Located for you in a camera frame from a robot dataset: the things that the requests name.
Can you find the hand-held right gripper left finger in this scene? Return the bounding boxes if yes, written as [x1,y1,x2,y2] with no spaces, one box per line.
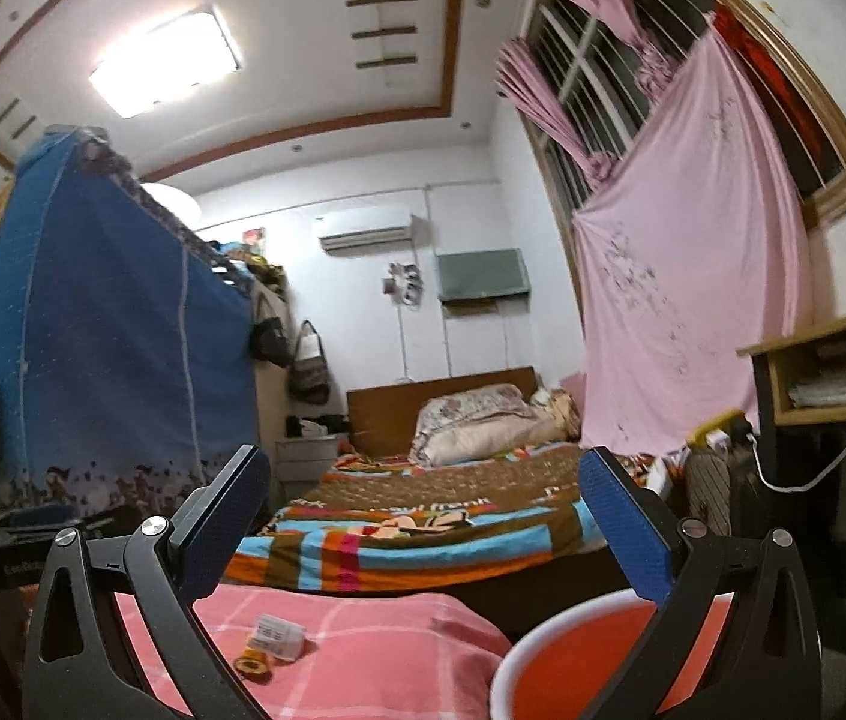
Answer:
[22,444,274,720]

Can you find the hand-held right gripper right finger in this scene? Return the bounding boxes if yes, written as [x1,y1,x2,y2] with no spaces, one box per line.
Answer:
[577,446,823,720]

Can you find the orange bin with white rim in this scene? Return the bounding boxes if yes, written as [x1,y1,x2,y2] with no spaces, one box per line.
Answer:
[489,589,739,720]

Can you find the white printed packet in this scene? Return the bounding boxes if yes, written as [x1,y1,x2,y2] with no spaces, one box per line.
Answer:
[254,613,309,665]

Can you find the striped brown cushion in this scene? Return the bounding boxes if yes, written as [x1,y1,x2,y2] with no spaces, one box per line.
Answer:
[684,448,731,518]

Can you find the white nightstand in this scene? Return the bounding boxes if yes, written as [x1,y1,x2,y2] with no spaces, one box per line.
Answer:
[275,431,339,503]

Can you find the dark clothes pile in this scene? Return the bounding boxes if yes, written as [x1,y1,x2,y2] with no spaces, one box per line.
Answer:
[284,414,349,436]

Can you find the yellow plastic item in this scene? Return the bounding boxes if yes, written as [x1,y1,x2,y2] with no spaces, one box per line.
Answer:
[689,409,748,445]

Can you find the cream pillow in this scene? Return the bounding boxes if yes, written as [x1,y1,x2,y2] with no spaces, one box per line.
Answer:
[412,412,581,466]

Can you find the grey hanging bag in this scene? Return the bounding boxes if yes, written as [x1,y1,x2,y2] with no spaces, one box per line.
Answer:
[288,320,332,404]

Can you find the black hanging bag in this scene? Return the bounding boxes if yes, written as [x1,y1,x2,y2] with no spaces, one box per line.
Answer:
[250,292,293,365]

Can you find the blue fabric wardrobe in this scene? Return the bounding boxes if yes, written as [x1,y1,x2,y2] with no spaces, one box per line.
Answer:
[0,127,259,522]

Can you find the floral pillow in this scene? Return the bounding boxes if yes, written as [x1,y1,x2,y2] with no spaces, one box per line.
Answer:
[414,384,536,440]

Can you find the wooden bed headboard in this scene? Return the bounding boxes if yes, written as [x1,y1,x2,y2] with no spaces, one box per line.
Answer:
[346,366,538,458]

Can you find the striped colourful bed blanket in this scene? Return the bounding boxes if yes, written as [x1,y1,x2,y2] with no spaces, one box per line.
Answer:
[224,441,664,592]

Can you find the pink checked tablecloth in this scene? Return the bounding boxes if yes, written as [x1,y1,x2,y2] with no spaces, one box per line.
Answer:
[112,591,514,720]

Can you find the clutter on wardrobe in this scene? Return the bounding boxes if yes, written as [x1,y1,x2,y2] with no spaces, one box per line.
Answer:
[209,229,289,293]

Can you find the stack of papers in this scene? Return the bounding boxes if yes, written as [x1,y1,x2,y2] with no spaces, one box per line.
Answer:
[789,371,846,407]

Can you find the pink hanging sheet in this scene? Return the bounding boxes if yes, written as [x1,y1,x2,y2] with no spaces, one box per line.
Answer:
[573,31,818,458]

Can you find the wooden desk with shelf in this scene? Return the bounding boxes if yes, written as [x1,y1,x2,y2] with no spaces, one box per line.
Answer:
[736,311,846,616]

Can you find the white air conditioner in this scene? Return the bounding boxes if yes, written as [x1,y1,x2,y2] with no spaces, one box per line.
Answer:
[316,204,415,254]

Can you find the square ceiling light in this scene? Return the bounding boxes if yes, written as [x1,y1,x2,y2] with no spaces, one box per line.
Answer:
[89,6,244,119]

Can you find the barred window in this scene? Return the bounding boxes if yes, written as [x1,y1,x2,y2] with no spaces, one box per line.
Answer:
[517,0,846,226]

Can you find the red hanging cloth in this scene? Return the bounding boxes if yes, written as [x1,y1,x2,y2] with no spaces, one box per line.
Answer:
[712,7,844,188]

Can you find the wall hook cluster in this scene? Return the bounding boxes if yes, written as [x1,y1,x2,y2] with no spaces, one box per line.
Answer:
[383,262,424,308]

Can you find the green wall cabinet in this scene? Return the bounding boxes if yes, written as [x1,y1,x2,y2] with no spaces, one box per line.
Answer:
[436,247,530,306]

